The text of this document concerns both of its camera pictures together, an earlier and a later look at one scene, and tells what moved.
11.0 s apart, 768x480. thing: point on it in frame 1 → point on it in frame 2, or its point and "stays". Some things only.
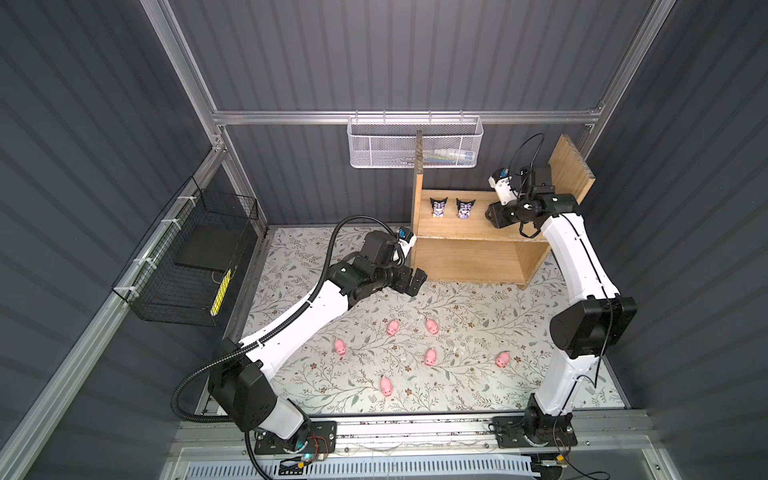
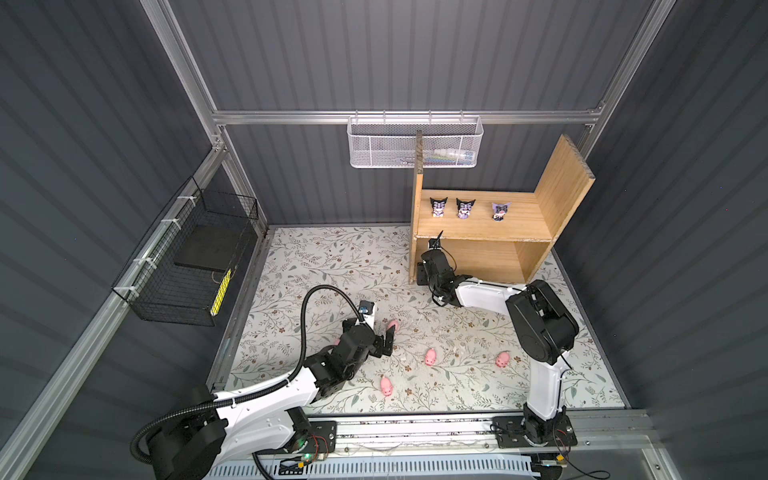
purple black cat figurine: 464,208 stays
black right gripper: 495,217 → 421,274
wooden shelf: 452,241 stays
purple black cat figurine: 438,207 stays
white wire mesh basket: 389,141 stays
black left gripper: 402,284 → 378,349
